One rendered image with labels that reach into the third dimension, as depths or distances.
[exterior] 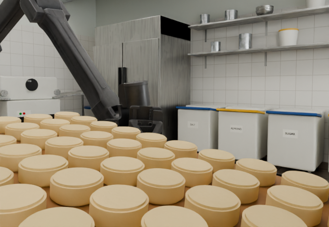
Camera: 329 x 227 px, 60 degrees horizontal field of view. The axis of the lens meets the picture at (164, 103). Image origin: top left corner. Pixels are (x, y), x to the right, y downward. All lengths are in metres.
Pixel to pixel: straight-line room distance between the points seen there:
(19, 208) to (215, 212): 0.15
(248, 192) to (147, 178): 0.10
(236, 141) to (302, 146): 0.77
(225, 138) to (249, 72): 1.09
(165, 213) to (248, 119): 3.46
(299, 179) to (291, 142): 3.20
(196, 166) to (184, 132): 3.77
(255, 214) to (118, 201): 0.11
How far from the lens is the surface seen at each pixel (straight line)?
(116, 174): 0.31
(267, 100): 4.27
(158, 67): 4.04
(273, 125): 3.58
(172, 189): 0.29
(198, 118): 3.98
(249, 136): 3.69
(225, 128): 3.80
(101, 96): 0.71
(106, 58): 4.76
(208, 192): 0.28
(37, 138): 0.44
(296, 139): 3.54
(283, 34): 3.99
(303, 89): 4.15
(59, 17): 0.83
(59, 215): 0.23
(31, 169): 0.32
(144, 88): 0.65
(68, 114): 0.61
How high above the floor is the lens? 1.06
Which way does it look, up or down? 3 degrees down
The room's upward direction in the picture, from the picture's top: straight up
